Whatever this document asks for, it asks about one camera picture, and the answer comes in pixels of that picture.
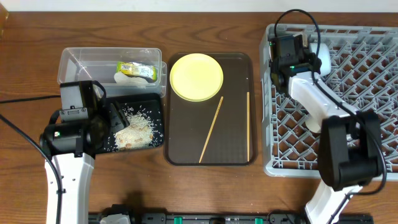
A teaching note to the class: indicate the black rectangular waste tray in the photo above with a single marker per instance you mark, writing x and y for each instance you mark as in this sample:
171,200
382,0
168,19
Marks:
149,101

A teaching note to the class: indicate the white green cup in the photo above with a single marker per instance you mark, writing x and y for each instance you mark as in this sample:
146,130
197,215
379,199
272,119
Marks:
314,121

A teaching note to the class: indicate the green yellow snack wrapper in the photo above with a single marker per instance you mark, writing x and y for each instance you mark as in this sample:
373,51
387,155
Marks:
134,69

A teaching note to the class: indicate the rice and nuts food waste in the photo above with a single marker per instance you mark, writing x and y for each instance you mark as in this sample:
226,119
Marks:
142,132

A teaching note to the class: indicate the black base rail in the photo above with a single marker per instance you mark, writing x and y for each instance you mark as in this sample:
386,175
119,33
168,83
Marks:
123,214

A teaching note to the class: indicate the grey plastic dishwasher rack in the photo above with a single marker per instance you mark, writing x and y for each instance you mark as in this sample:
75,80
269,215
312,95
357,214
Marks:
363,73

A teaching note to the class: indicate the clear plastic waste bin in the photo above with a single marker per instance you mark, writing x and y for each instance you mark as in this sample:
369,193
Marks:
99,63

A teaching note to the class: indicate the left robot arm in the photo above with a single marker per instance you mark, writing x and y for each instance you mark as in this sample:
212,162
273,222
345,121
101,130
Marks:
71,140

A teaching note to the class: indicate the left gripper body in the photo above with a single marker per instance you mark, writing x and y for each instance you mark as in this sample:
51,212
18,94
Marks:
115,117

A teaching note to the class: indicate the dark brown serving tray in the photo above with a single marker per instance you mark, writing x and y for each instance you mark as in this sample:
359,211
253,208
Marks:
188,122

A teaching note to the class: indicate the pink white bowl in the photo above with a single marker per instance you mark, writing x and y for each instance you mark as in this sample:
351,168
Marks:
304,39

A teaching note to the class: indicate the white tissue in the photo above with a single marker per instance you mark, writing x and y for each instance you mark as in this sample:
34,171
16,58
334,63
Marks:
121,78

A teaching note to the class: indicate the yellow round plate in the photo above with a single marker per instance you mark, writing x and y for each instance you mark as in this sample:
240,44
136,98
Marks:
196,77

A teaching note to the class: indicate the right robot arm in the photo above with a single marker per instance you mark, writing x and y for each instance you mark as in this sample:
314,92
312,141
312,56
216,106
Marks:
349,154

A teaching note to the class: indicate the light blue bowl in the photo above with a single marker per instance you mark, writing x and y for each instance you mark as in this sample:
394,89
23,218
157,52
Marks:
324,56

